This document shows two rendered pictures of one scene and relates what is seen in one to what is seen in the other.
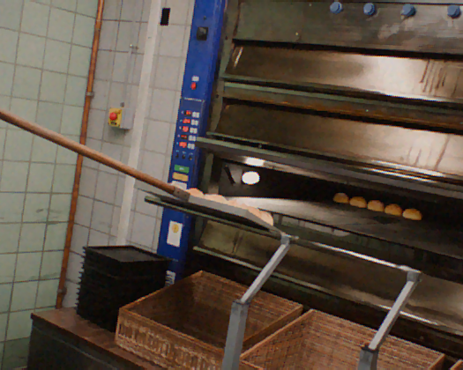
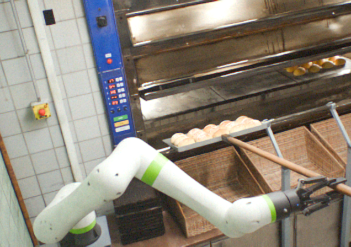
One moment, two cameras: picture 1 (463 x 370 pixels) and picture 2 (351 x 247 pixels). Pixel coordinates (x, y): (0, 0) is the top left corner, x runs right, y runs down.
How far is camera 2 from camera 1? 2.67 m
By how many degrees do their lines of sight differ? 55
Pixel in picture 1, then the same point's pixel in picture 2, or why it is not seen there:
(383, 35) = not seen: outside the picture
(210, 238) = (157, 145)
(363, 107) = (236, 32)
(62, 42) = not seen: outside the picture
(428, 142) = (274, 37)
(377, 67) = (238, 6)
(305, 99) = (198, 39)
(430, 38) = not seen: outside the picture
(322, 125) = (212, 50)
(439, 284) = (290, 98)
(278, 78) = (179, 33)
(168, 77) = (74, 62)
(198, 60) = (106, 41)
